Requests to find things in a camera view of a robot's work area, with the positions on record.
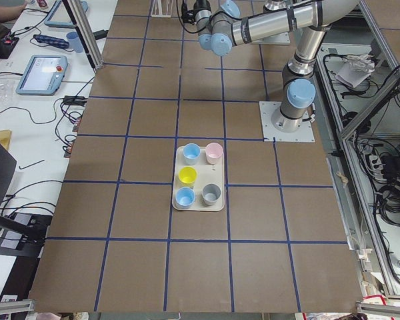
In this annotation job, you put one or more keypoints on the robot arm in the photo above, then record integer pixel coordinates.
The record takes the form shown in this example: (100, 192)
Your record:
(220, 31)

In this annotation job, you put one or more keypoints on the light blue cup near pink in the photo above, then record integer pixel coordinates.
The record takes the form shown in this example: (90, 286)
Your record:
(191, 153)

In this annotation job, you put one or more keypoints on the pink plastic cup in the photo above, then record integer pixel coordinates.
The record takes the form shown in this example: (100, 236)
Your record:
(214, 153)

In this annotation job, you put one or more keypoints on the yellow plastic cup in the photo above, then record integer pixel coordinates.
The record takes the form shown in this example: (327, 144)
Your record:
(187, 176)

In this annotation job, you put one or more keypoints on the grey plastic cup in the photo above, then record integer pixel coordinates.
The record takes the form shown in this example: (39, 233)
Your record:
(211, 193)

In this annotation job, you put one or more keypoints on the light blue cup tray end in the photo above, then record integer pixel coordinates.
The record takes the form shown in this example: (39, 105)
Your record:
(184, 198)

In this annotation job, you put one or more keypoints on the blue cup on desk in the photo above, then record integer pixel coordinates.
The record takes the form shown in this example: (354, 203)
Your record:
(74, 42)

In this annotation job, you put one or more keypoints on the cream plastic tray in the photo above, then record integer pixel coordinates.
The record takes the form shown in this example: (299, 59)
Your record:
(206, 174)

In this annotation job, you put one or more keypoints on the black power adapter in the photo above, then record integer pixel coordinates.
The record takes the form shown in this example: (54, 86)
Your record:
(101, 34)

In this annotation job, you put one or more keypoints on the near teach pendant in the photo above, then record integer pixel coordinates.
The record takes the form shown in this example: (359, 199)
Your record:
(43, 75)

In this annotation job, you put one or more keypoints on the teach pendant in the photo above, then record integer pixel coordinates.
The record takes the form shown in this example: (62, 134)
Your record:
(43, 75)
(58, 17)

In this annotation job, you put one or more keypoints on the blue plaid folded umbrella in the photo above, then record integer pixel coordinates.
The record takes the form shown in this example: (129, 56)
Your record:
(51, 41)

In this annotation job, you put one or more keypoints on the far teach pendant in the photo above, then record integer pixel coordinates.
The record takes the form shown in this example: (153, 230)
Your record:
(58, 17)

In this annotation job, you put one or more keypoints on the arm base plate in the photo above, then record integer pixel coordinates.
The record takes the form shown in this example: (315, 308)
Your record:
(303, 133)

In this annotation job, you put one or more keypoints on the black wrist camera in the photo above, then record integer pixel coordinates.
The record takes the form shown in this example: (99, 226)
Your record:
(187, 16)

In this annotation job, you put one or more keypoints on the white wire cup rack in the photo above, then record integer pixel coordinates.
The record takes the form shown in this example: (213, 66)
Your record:
(162, 8)

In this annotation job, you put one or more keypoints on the aluminium frame post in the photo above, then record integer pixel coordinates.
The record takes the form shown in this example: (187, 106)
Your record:
(80, 22)

